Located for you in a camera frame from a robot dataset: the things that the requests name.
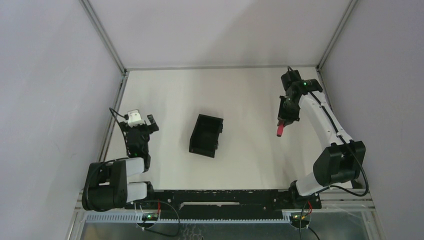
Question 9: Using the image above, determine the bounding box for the red handled screwdriver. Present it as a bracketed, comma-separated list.
[276, 121, 285, 137]

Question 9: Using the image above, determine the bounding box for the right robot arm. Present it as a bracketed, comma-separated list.
[276, 66, 369, 208]

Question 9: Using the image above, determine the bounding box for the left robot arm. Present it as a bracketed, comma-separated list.
[81, 111, 159, 212]

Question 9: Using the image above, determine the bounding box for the black plastic bin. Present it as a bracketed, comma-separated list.
[188, 114, 224, 158]

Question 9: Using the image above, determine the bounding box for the left circuit board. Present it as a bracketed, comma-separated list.
[141, 213, 160, 222]

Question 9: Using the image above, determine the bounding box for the circuit board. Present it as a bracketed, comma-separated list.
[141, 213, 160, 222]
[289, 215, 310, 229]

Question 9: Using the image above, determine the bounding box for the right circuit board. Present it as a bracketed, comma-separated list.
[289, 215, 310, 229]

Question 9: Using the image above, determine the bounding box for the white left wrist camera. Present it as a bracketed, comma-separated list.
[127, 109, 146, 128]

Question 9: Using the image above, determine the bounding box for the left black cable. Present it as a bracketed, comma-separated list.
[108, 107, 131, 157]

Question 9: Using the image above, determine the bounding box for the black cable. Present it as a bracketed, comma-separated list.
[108, 107, 131, 157]
[286, 65, 370, 198]

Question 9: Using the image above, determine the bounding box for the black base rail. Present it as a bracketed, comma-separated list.
[125, 189, 322, 221]

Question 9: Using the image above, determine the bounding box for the right black cable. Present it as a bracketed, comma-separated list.
[286, 65, 370, 198]

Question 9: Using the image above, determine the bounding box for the aluminium frame profile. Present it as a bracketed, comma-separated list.
[67, 189, 386, 240]

